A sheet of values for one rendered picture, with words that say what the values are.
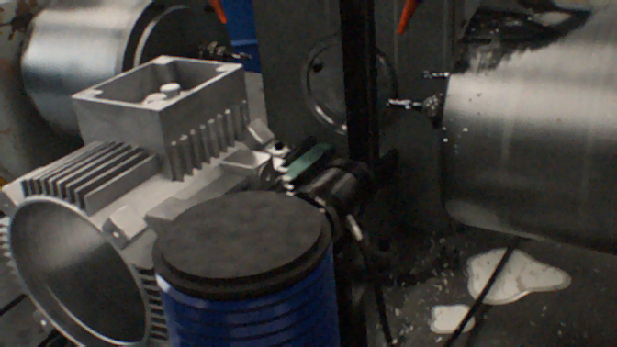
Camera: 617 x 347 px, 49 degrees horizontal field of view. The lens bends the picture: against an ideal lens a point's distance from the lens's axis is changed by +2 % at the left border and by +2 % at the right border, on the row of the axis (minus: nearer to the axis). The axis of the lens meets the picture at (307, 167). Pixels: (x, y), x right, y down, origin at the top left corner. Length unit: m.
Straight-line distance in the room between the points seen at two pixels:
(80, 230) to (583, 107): 0.48
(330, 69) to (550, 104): 0.40
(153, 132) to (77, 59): 0.39
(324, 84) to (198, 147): 0.39
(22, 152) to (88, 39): 0.24
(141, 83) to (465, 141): 0.32
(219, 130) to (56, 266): 0.20
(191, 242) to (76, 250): 0.47
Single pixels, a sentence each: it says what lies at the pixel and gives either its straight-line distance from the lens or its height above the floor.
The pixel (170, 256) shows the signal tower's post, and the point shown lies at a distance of 0.22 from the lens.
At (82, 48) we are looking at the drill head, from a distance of 0.94.
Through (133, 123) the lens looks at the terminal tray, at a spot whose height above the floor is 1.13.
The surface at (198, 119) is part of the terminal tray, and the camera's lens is 0.60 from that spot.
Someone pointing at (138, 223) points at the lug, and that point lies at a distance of 0.53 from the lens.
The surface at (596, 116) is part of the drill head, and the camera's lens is 0.63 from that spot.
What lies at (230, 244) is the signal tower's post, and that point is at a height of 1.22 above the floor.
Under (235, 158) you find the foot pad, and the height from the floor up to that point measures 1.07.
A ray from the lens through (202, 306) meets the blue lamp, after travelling 0.21.
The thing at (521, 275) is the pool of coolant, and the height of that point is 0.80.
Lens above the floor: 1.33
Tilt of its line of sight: 26 degrees down
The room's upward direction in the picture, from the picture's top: 5 degrees counter-clockwise
